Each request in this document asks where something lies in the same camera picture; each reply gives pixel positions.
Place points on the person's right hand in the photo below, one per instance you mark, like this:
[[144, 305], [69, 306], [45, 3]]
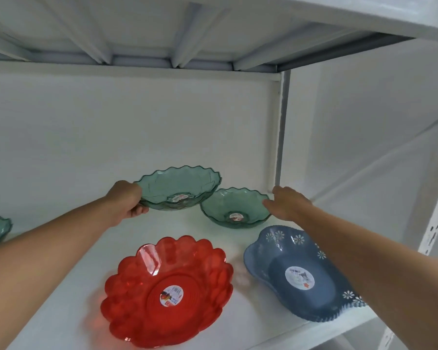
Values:
[[290, 204]]

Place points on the person's left hand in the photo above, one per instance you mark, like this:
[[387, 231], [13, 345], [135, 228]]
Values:
[[121, 202]]

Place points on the person's right fingers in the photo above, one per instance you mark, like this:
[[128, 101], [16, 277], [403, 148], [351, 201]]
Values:
[[272, 205]]

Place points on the person's left thumb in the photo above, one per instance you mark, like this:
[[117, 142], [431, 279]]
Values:
[[136, 190]]

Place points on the small green scalloped plastic bowl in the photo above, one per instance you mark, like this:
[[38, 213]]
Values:
[[233, 207]]

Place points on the large green scalloped plastic bowl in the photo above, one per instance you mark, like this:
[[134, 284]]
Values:
[[182, 184]]

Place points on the person's left forearm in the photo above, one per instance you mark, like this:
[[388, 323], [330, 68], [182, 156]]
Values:
[[47, 255]]

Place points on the person's right forearm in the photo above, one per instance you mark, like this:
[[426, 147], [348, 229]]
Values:
[[379, 273]]

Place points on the white shelving unit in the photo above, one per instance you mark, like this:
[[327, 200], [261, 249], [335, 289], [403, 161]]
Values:
[[131, 123]]

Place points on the blue flower-print plastic dish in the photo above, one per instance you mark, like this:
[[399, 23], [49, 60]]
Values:
[[273, 277]]

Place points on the red scalloped plastic bowl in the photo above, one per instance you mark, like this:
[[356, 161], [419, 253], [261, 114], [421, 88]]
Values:
[[138, 309]]

